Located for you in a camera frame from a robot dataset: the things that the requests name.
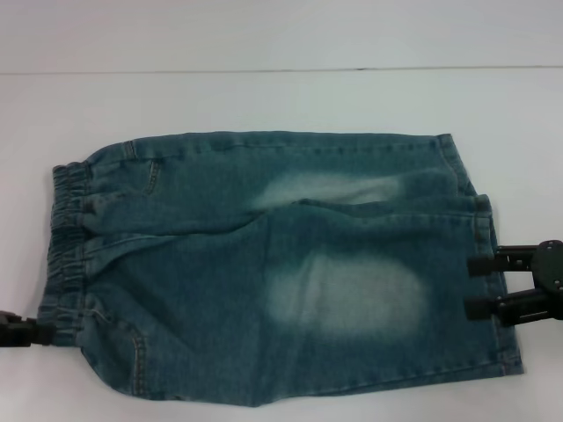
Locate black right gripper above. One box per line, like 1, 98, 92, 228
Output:
464, 239, 563, 327

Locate blue denim shorts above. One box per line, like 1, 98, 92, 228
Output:
37, 129, 524, 408

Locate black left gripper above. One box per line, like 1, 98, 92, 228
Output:
0, 309, 56, 349

